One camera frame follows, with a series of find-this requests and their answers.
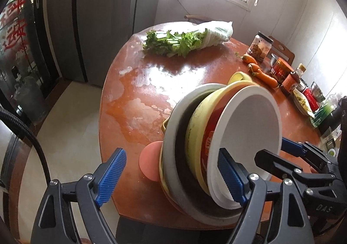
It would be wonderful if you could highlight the black cable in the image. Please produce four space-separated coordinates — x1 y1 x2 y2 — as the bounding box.
0 105 52 185

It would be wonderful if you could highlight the orange plastic plate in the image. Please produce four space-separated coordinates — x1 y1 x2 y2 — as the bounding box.
138 140 191 215

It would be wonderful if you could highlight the middle carrot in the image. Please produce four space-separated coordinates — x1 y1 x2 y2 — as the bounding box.
241 54 258 65

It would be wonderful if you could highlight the wooden chair back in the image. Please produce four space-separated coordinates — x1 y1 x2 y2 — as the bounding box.
266 35 295 65

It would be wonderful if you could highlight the celery in plastic bag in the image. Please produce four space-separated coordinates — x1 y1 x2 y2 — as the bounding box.
142 21 234 58

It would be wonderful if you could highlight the steel cup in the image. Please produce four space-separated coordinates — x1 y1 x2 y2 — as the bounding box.
270 53 279 67

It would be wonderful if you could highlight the red tissue box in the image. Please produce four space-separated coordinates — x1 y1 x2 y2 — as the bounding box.
303 88 319 112

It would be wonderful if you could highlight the front carrot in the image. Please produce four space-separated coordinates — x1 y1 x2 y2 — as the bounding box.
248 63 278 89

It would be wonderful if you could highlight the clear jar black lid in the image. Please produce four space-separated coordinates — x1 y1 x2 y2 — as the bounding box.
247 32 273 62

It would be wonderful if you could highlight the red sauce jar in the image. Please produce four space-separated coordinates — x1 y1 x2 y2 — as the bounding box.
270 58 293 84

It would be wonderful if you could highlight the large steel bowl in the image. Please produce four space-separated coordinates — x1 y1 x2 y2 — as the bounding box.
162 83 242 227

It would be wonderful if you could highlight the yellow shell-shaped plate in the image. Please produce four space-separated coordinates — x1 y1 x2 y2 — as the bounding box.
159 118 170 197

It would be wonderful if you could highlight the black thermos flask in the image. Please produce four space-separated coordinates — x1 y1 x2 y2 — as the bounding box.
318 96 346 135

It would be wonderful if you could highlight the yellow enamel bowl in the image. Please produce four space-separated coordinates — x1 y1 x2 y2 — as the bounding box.
185 72 256 194

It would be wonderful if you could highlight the instant noodle paper bowl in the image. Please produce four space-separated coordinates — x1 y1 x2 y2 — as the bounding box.
206 85 282 210

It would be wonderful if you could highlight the brown sauce bottle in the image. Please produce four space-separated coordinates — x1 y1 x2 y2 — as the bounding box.
280 63 306 97

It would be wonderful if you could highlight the green drink bottle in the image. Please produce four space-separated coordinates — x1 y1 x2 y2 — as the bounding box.
310 94 340 128

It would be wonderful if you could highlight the carrot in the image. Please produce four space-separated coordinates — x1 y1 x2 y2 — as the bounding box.
248 63 278 89
241 54 258 65

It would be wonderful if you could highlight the white dish with food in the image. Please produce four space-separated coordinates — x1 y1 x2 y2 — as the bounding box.
292 89 314 118

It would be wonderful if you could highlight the dark refrigerator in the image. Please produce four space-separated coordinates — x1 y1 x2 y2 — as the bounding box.
43 0 164 87

